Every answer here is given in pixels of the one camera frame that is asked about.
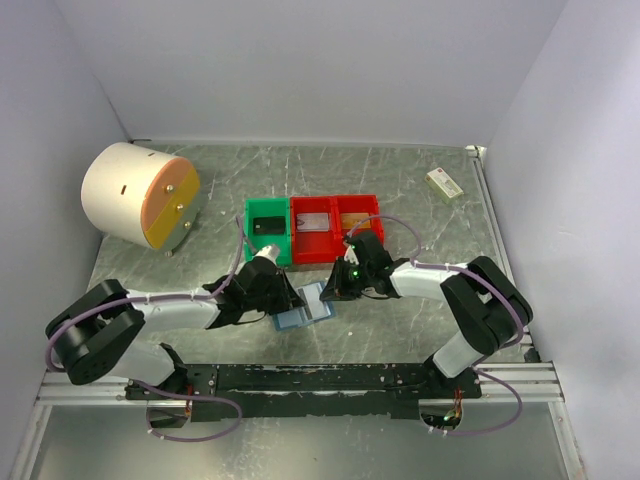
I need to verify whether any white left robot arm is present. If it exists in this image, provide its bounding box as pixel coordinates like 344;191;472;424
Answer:
45;256;306;399

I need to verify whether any blue card holder wallet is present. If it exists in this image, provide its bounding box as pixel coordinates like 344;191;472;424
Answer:
272;308;314;332

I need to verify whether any red plastic bin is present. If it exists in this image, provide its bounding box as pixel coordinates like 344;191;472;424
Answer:
290;196;338;265
336;194;385;245

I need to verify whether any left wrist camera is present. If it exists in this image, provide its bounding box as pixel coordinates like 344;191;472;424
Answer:
254;244;280;264

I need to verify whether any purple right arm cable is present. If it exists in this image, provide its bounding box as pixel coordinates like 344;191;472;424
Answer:
342;213;526;437

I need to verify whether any black credit card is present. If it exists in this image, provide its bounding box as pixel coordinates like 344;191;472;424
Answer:
252;216;287;235

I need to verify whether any green plastic bin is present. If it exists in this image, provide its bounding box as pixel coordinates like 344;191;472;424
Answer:
244;197;293;266

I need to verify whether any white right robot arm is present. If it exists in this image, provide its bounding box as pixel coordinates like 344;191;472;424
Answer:
320;232;533;398

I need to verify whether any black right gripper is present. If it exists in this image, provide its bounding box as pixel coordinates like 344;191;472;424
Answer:
319;256;372;302

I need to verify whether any gold credit card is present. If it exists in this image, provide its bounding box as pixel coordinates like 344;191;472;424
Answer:
340;212;371;231

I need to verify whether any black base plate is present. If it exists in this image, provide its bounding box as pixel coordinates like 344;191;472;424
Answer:
124;362;484;424

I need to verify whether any round drawer cabinet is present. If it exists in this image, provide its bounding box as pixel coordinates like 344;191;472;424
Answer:
81;142;205;254

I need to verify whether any white magnetic stripe card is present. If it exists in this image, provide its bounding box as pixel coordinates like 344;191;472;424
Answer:
296;212;331;232

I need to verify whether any small white card box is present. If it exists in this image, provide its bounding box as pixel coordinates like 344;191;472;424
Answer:
425;167;464;204

